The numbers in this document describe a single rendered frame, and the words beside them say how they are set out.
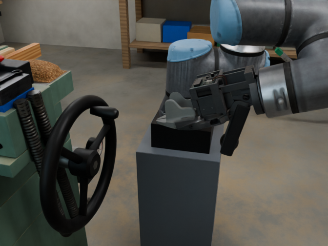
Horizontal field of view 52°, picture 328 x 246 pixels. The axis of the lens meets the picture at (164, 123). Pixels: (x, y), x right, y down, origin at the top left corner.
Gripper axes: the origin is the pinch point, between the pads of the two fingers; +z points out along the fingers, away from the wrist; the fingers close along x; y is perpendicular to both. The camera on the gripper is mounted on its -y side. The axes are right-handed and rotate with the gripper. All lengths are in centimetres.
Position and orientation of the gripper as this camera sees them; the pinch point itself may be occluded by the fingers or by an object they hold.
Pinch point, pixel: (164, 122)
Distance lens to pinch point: 68.7
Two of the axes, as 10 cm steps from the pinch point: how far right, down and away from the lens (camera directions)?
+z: -9.0, 1.7, 4.0
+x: -2.8, 4.7, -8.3
